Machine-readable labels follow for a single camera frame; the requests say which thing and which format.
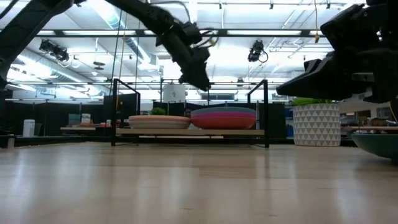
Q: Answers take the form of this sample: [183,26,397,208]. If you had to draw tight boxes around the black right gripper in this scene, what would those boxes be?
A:
[275,2,398,104]

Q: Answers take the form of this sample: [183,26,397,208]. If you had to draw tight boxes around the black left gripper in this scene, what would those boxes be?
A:
[156,26,212,91]

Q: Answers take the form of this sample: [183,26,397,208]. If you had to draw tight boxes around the beige plate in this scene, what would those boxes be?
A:
[128,114,191,130]

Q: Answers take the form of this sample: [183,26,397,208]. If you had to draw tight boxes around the dark teal bowl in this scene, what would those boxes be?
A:
[351,133,398,161]

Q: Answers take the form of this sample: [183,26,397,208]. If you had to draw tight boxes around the white triangle-pattern planter with plant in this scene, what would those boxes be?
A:
[292,97,342,147]

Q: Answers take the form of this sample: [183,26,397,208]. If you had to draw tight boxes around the orange plate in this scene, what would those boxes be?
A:
[190,116,257,130]

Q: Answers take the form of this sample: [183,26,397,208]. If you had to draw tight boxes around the background wooden desk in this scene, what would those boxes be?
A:
[341,125,398,132]

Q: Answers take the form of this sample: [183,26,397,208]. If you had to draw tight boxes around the background wooden table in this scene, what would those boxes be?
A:
[60,126,113,132]

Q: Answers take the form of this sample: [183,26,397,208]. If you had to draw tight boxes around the teal book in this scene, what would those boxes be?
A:
[68,113,81,127]

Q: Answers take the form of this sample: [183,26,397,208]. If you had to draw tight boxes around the white bin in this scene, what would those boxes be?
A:
[22,119,36,138]

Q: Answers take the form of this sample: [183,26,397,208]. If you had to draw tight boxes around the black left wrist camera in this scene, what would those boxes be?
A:
[181,21,203,45]

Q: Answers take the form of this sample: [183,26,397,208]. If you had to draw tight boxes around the black metal rack frame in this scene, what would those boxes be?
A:
[111,78,271,149]

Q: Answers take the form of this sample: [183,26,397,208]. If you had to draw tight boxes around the black overhead camera with cable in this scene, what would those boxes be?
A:
[247,39,269,63]

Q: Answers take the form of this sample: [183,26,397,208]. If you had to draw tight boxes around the black overhead frame bar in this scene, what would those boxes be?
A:
[35,28,326,39]

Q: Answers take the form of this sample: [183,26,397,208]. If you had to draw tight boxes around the black hanging cable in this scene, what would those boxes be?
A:
[108,9,124,97]

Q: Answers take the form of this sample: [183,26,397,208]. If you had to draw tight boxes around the black camera on rail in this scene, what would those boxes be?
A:
[39,39,70,63]

